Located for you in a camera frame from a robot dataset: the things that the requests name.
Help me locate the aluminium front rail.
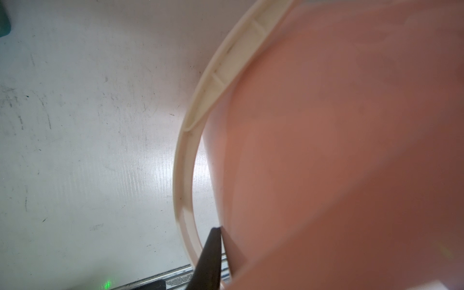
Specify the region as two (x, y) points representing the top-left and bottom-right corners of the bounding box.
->
(101, 253), (231, 290)

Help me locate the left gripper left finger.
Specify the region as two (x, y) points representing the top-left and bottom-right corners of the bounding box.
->
(186, 228), (222, 290)

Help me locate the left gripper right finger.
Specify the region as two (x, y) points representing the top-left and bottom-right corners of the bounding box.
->
(221, 228), (248, 277)

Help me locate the pink plastic bucket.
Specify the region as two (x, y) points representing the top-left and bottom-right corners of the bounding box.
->
(173, 1), (464, 290)

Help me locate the green tool case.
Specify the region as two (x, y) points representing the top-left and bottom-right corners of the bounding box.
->
(0, 2), (12, 37)

